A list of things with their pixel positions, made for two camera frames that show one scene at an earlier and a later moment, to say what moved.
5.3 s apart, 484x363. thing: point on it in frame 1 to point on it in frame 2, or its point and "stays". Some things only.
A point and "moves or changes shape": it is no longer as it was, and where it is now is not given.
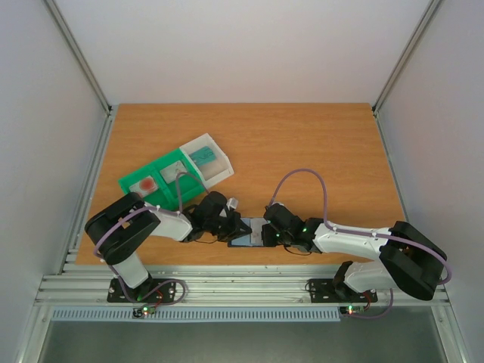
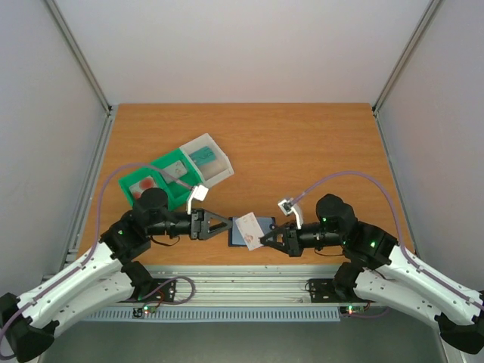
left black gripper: (236, 226) to (199, 219)
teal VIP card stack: (203, 156) stays
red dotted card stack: (144, 187) stays
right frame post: (430, 10) stays
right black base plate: (324, 291) stays
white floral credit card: (256, 226) moves or changes shape
